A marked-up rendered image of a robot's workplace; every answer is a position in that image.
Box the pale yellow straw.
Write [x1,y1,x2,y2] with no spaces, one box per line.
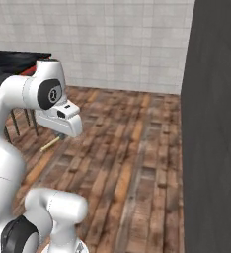
[39,136,61,153]

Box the black dining counter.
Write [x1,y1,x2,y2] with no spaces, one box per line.
[0,50,52,91]

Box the dark grey tall cabinet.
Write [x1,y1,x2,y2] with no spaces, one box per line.
[180,0,231,253]

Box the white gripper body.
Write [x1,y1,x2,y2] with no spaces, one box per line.
[34,108,84,138]

